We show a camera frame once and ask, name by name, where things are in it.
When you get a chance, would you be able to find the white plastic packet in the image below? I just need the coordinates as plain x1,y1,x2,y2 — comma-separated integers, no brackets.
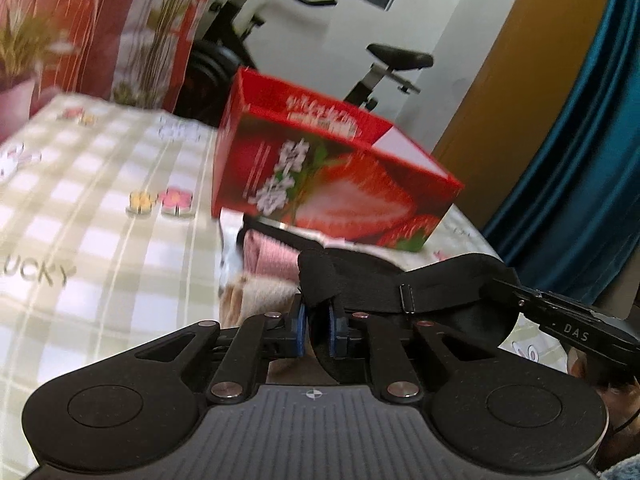
218,208,248,261

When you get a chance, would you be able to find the green checked tablecloth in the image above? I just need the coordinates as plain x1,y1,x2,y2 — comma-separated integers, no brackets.
0,92,571,461

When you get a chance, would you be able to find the black exercise bike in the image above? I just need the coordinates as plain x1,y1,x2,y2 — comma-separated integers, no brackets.
190,0,435,111

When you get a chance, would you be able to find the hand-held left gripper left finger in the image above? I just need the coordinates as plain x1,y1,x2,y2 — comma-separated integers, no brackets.
130,305,307,405

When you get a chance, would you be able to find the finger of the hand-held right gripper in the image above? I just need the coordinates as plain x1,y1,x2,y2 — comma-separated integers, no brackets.
487,279,551,331

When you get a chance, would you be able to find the beige towel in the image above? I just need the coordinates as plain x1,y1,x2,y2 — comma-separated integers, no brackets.
222,275,301,331

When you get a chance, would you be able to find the black eye mask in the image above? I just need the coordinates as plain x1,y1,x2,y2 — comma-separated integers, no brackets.
297,247,523,381

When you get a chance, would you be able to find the red strawberry print cardboard box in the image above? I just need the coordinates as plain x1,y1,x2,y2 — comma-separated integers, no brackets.
210,66,465,253

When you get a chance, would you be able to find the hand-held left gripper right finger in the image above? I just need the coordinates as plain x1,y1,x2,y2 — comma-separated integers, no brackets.
327,307,501,403

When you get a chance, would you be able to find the yellow wooden door panel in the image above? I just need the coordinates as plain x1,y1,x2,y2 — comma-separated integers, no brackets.
432,0,616,161

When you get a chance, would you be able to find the teal curtain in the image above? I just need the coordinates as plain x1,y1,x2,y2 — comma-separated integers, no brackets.
482,0,640,321

